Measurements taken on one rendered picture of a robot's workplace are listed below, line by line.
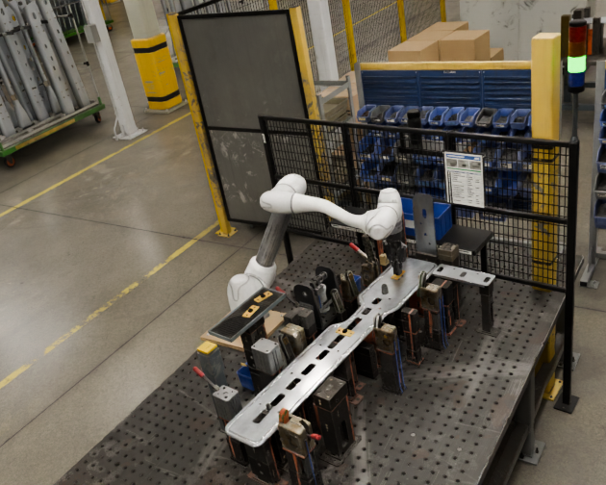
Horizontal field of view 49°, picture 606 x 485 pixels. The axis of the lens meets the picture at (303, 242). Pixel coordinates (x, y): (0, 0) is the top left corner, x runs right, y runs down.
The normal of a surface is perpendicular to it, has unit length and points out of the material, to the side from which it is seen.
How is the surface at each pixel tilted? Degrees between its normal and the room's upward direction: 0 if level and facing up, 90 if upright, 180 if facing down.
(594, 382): 0
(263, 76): 90
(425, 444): 0
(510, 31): 90
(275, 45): 89
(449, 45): 90
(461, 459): 0
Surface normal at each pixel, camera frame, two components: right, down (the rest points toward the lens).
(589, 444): -0.17, -0.86
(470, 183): -0.60, 0.47
